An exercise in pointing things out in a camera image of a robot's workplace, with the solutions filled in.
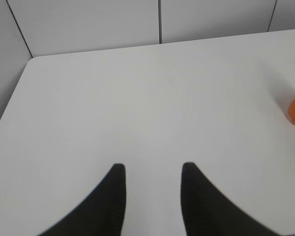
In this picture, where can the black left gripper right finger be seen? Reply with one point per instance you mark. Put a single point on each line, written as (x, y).
(207, 212)

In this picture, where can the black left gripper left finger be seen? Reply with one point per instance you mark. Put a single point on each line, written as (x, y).
(101, 213)

